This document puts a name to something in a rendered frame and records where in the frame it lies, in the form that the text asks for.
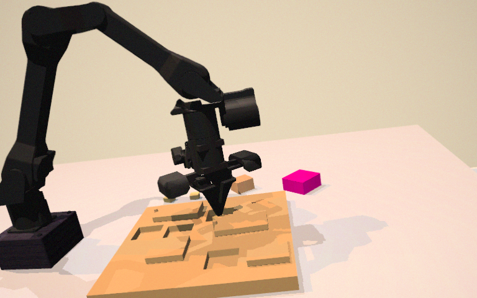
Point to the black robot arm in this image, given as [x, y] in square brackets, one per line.
[46, 33]

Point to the magenta block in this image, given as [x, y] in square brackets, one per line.
[301, 181]

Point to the small orange block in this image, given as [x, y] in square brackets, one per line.
[243, 183]

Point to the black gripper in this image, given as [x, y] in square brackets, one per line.
[212, 175]

